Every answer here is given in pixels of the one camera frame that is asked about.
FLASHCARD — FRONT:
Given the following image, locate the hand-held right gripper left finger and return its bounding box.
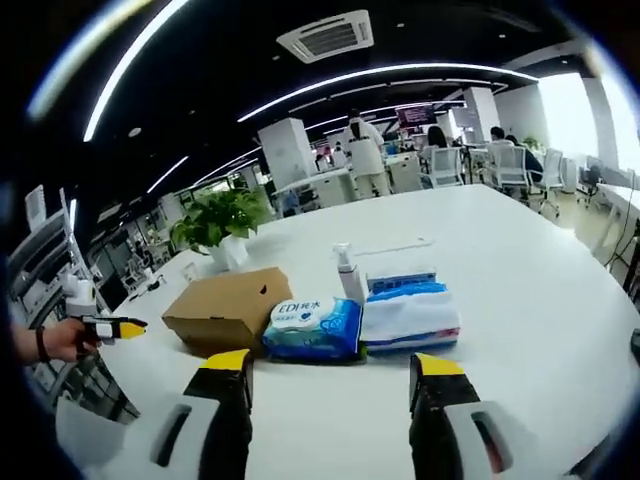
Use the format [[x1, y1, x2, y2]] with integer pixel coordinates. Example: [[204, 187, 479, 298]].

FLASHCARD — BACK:
[[94, 348, 255, 480]]

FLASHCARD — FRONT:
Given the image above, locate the wall screen with red display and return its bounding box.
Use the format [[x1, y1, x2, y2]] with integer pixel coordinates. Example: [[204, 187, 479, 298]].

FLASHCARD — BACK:
[[396, 103, 434, 127]]

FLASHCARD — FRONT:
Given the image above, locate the green plant in white pot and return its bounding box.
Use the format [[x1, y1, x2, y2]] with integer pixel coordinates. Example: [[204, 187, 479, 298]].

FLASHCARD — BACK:
[[169, 188, 274, 274]]

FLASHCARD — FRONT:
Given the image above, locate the black wristband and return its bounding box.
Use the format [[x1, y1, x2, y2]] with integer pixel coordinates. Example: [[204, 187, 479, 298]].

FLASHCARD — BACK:
[[34, 325, 51, 364]]

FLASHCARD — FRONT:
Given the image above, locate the ceiling air conditioner vent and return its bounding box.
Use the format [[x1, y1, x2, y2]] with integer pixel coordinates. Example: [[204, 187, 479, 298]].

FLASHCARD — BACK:
[[275, 9, 376, 64]]

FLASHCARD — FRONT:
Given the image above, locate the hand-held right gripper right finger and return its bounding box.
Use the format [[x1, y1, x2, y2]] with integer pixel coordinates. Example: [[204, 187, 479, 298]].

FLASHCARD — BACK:
[[408, 352, 556, 480]]

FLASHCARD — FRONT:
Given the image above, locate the white table socket strip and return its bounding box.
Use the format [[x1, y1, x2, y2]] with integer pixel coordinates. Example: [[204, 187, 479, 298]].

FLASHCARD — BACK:
[[356, 238, 436, 257]]

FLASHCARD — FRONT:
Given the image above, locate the row of white office chairs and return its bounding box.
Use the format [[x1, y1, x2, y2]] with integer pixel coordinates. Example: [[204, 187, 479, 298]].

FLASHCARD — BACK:
[[394, 142, 601, 211]]

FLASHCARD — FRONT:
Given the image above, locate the white blue tissue pack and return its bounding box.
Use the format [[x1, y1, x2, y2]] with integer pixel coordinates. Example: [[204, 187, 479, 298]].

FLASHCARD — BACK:
[[359, 268, 462, 354]]

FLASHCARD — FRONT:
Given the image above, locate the curved ceiling light strip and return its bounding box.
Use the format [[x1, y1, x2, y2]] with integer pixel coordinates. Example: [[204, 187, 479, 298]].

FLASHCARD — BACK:
[[81, 0, 192, 144], [236, 63, 540, 124]]

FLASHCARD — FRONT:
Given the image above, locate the brown cardboard shoe box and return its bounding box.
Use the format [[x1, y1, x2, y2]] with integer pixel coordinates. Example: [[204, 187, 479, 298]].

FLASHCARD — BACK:
[[160, 266, 296, 359]]

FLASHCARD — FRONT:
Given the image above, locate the white metal shelf rack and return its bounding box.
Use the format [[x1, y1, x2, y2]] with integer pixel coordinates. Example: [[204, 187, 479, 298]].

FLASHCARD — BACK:
[[6, 186, 82, 302]]

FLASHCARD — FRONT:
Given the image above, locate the blue white wet wipes pack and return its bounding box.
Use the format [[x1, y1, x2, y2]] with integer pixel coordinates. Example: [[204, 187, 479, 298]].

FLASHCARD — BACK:
[[261, 295, 364, 363]]

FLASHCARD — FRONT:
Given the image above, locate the clear spray bottle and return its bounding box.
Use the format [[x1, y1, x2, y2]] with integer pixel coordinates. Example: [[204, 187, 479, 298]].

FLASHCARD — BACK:
[[331, 242, 369, 307]]

